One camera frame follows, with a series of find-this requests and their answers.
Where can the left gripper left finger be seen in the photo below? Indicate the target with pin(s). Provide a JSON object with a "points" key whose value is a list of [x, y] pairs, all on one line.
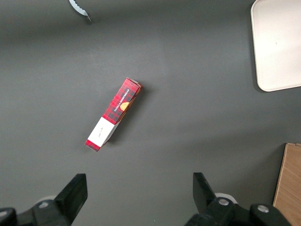
{"points": [[58, 209]]}

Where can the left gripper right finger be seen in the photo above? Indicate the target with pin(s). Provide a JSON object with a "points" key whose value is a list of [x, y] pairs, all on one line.
{"points": [[211, 212]]}

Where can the beige rectangular tray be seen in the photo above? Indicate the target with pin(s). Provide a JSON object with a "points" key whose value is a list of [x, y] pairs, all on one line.
{"points": [[277, 42]]}

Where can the wooden drawer cabinet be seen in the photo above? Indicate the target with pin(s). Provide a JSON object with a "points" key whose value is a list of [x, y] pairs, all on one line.
{"points": [[290, 186]]}

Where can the red plaid shortbread box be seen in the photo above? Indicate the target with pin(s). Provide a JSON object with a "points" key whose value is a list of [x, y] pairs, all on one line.
{"points": [[115, 113]]}

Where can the white serrated plastic strip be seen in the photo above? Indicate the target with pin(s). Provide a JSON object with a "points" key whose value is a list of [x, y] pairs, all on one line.
{"points": [[78, 8]]}

